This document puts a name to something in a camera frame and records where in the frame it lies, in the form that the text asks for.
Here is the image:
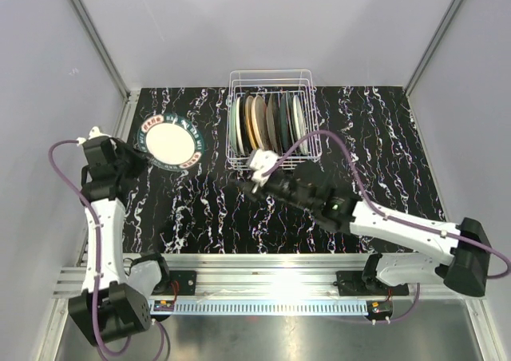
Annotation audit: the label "cream pink leaf plate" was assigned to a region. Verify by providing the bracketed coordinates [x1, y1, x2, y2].
[251, 95, 271, 150]

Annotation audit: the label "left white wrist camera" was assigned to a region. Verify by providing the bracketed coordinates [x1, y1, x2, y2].
[77, 126, 108, 145]

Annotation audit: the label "white slotted cable duct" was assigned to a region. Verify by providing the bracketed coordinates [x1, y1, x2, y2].
[149, 300, 368, 316]

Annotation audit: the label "large teal bottom plate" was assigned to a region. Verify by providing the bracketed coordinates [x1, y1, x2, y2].
[284, 91, 295, 147]

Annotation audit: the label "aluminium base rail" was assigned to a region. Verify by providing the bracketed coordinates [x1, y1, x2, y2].
[53, 253, 474, 301]

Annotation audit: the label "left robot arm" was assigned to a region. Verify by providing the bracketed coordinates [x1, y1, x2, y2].
[68, 133, 172, 352]

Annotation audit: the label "cream yellow leaf plate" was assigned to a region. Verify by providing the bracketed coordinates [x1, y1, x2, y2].
[244, 93, 259, 149]

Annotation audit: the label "aluminium frame post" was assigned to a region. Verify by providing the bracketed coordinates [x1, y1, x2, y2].
[402, 0, 478, 97]
[55, 0, 139, 110]

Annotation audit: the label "right aluminium frame post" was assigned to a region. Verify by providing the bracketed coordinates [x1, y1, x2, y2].
[402, 0, 478, 97]

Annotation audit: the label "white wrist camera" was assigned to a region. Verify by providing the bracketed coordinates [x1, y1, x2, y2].
[77, 126, 108, 145]
[247, 149, 279, 187]

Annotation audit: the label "white plate dark lettered rim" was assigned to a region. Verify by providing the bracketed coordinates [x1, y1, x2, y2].
[137, 113, 205, 172]

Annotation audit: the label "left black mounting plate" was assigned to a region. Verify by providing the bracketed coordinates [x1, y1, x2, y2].
[156, 270, 197, 296]

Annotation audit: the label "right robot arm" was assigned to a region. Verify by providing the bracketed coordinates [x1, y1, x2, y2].
[234, 173, 489, 297]

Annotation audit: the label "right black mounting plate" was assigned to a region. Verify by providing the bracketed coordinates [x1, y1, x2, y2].
[334, 271, 378, 296]

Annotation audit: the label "black mounting plate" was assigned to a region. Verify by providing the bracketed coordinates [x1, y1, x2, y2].
[156, 270, 197, 296]
[334, 271, 378, 296]

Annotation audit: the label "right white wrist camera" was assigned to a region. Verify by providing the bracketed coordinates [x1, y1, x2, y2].
[247, 149, 279, 187]

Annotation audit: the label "white watermelon plate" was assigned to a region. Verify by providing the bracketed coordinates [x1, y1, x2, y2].
[292, 94, 306, 140]

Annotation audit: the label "brown rimmed plate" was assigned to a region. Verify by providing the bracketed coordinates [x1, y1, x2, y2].
[266, 93, 282, 154]

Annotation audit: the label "white wire dish rack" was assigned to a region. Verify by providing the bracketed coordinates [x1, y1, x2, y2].
[226, 69, 319, 171]

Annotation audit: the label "mint green floral plate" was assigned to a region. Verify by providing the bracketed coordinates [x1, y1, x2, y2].
[228, 97, 239, 156]

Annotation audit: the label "left aluminium frame post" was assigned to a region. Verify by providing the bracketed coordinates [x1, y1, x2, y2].
[55, 0, 139, 110]

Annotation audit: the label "blue blossom branch plate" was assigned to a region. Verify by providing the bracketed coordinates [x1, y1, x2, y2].
[279, 93, 290, 152]

